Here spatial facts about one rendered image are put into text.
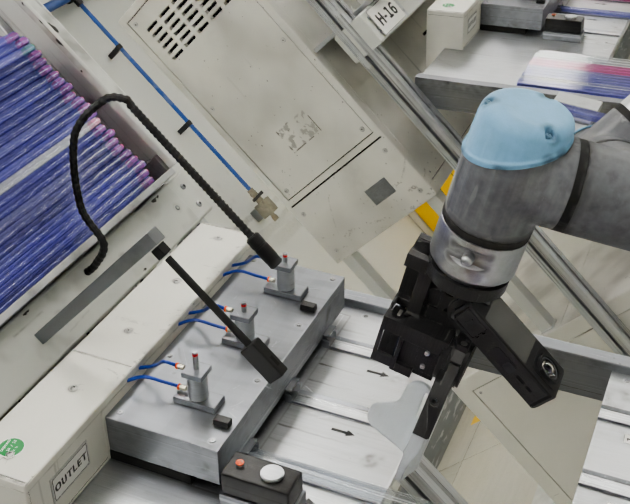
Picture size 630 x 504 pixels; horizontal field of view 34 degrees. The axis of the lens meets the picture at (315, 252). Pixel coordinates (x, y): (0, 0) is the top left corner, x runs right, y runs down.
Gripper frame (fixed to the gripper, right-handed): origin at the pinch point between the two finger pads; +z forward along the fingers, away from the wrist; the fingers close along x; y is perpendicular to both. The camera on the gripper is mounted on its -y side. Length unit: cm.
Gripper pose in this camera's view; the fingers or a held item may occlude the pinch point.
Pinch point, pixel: (430, 432)
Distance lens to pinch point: 100.0
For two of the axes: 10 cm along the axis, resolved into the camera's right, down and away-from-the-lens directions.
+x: -4.0, 5.0, -7.7
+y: -9.0, -3.9, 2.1
